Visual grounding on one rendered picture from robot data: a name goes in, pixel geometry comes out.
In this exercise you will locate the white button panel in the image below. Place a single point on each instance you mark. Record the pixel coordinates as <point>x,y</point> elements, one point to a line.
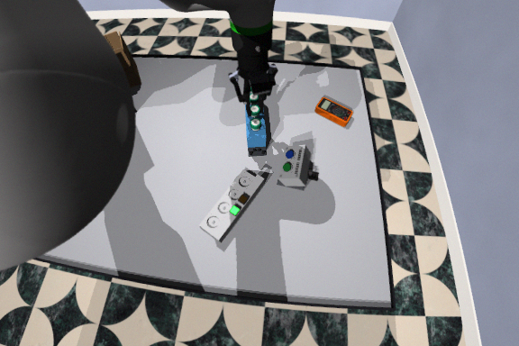
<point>295,167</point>

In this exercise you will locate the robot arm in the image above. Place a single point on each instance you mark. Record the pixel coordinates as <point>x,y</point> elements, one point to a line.
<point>67,118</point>

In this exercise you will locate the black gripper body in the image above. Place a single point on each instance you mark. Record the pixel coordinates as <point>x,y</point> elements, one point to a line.
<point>251,64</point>

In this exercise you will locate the orange pocket multimeter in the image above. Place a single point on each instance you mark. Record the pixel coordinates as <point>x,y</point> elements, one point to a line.
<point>333,111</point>

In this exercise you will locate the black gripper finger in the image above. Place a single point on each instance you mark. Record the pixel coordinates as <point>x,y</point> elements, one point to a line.
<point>272,71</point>
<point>245,97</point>

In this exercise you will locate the blue test tube rack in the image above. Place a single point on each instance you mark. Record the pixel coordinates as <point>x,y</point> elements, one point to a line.
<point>258,138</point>

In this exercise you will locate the black table edge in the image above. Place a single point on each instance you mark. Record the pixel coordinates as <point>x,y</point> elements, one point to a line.
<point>389,262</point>

